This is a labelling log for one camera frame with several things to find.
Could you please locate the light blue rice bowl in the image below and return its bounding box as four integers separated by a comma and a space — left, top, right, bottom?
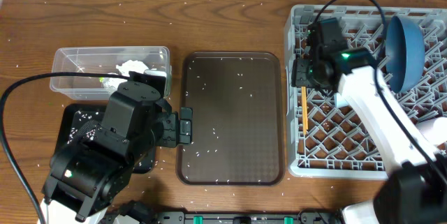
334, 93, 349, 108

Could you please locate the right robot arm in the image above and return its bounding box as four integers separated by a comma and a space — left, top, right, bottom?
292, 18, 446, 223

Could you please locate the green foil snack wrapper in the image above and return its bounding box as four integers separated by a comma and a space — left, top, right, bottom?
99, 77, 124, 90

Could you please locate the pink and white cup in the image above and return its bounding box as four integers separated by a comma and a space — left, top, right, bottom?
416, 117, 447, 146

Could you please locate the blue plate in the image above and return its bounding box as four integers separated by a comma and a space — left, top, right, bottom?
386, 16, 425, 94

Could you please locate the clear plastic bin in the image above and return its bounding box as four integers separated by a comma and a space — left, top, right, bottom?
50, 46, 172, 100

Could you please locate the pile of white rice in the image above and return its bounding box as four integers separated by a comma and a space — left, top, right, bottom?
67, 110, 104, 144

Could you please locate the grey dishwasher rack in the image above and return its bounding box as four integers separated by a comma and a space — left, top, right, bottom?
284, 4, 446, 180

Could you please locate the white napkin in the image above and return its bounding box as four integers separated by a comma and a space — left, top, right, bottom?
116, 60, 158, 77

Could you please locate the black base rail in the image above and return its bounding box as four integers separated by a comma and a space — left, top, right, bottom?
104, 210, 343, 224

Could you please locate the brown serving tray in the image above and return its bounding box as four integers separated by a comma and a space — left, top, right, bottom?
176, 52, 285, 186

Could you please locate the black plastic tray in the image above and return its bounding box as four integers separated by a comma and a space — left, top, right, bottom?
54, 103, 156, 174

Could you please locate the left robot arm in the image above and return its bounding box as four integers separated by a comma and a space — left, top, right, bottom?
41, 71, 193, 223

